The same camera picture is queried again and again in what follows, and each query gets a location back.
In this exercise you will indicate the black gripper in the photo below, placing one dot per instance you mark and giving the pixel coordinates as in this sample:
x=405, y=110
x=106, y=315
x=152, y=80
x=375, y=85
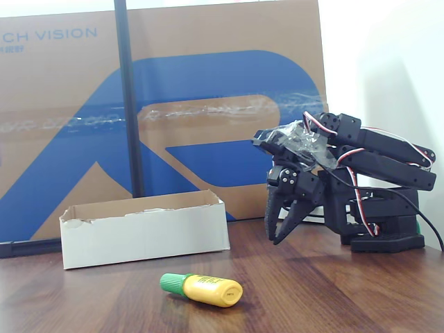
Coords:
x=301, y=185

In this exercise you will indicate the yellow green-capped glue bottle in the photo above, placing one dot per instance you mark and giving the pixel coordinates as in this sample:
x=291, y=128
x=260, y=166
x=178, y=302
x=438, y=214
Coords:
x=208, y=289

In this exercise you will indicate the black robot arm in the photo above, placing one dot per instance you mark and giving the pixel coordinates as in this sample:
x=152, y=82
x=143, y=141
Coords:
x=381, y=163

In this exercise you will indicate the white cardboard box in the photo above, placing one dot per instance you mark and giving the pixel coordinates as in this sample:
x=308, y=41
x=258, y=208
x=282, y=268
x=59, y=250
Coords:
x=138, y=239

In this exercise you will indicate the white power strip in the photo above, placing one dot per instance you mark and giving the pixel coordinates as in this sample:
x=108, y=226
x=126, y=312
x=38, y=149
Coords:
x=316, y=211

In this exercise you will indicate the green clamp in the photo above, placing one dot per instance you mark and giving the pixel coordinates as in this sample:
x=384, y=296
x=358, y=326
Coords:
x=418, y=229

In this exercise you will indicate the black stand pole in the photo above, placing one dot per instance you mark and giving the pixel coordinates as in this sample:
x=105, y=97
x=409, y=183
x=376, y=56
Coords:
x=128, y=104

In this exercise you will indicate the large brown blue-printed carton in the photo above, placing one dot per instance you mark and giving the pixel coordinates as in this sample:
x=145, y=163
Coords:
x=208, y=34

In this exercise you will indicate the black stand foot bar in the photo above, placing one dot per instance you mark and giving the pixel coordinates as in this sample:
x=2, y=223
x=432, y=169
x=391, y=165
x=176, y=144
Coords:
x=27, y=248

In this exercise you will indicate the tape-wrapped black wrist camera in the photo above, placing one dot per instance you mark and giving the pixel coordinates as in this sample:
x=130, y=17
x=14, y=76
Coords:
x=270, y=140

